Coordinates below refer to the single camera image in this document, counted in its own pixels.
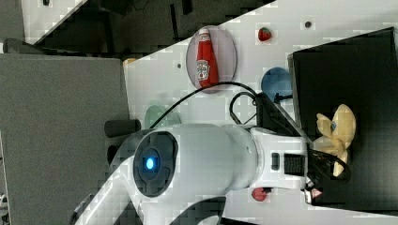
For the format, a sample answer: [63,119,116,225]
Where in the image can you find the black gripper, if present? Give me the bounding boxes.
[305,142,351,188]

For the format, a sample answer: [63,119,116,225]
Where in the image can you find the peeled yellow banana toy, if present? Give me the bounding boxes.
[315,104,357,162]

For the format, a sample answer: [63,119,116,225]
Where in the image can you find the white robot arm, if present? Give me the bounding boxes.
[71,124,344,225]

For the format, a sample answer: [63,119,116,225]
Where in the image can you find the silver black toaster oven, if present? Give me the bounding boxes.
[289,27,397,215]

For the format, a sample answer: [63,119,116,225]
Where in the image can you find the red tomato toy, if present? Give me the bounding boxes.
[252,187,271,202]

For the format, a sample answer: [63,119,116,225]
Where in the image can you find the blue plastic cup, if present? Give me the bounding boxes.
[261,67,293,102]

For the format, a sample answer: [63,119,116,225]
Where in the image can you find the small red strawberry toy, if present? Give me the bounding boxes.
[257,27,272,41]

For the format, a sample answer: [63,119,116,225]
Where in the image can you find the red ketchup bottle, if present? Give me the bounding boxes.
[196,28,219,87]

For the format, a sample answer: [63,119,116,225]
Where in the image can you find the grey round plate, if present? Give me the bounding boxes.
[185,25,237,89]

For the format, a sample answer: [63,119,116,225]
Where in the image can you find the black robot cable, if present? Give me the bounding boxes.
[149,82,267,129]

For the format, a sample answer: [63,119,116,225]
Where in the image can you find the green pot with handle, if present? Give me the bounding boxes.
[144,105,181,128]

